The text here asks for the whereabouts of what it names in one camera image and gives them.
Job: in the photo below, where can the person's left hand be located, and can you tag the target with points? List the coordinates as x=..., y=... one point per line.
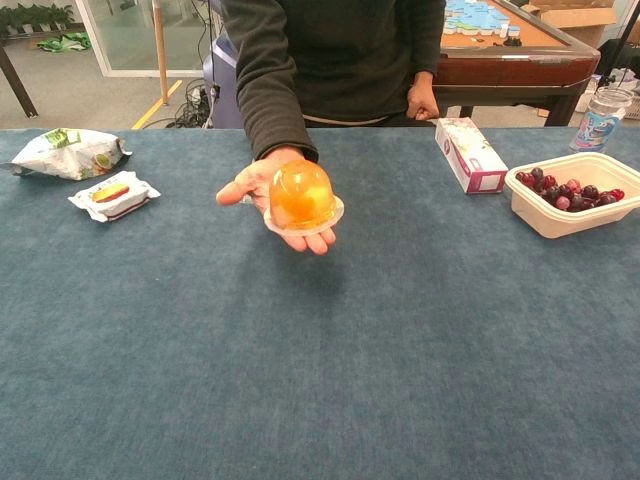
x=422, y=100

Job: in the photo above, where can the person's right hand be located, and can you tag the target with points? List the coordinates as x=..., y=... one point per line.
x=245, y=185

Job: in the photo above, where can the orange jelly cup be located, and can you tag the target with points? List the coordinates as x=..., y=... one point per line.
x=300, y=192

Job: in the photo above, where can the person's left arm dark sleeve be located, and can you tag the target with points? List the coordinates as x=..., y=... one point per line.
x=427, y=35

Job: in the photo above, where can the person's arm dark sleeve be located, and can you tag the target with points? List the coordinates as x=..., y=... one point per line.
x=270, y=90
x=427, y=35

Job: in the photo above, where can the white pink carton box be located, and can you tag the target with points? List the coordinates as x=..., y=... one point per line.
x=467, y=155

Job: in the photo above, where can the brown wooden game table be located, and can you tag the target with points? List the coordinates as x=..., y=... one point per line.
x=500, y=70

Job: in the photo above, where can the blue grey machine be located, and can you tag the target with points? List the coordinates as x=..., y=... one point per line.
x=222, y=100

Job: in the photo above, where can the person's torso dark sweater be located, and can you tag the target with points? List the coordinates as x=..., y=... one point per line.
x=350, y=50

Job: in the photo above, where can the blue jigsaw puzzle map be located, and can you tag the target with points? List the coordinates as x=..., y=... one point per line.
x=470, y=17

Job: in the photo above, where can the person's right arm dark sleeve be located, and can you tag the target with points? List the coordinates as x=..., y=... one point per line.
x=270, y=90

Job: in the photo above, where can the dark red cherry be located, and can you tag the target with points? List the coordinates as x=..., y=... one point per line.
x=618, y=194
x=576, y=201
x=537, y=173
x=590, y=191
x=553, y=194
x=549, y=181
x=521, y=176
x=574, y=185
x=562, y=202
x=606, y=199

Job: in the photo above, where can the small white snack packet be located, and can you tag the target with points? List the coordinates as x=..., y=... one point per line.
x=112, y=195

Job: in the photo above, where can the wooden pole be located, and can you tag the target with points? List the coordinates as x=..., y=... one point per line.
x=161, y=60

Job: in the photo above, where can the cardboard box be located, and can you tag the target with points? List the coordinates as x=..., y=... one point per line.
x=575, y=20

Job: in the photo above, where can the clear jar with blue label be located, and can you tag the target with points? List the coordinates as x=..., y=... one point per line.
x=597, y=125

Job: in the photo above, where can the green white snack bag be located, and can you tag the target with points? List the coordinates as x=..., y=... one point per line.
x=70, y=152

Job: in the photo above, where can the white framed glass partition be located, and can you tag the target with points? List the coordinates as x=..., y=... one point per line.
x=107, y=55

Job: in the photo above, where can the beige plastic container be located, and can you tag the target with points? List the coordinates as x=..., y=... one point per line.
x=575, y=220

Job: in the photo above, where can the black tripod stand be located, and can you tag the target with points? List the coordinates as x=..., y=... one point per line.
x=617, y=57

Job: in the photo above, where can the blue felt table cloth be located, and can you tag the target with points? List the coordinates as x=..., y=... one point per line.
x=320, y=375

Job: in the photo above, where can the green cloth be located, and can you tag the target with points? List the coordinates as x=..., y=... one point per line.
x=65, y=42

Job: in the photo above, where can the black table leg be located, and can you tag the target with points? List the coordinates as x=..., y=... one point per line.
x=20, y=85

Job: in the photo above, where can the row of potted plants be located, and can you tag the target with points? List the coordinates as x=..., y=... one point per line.
x=35, y=17

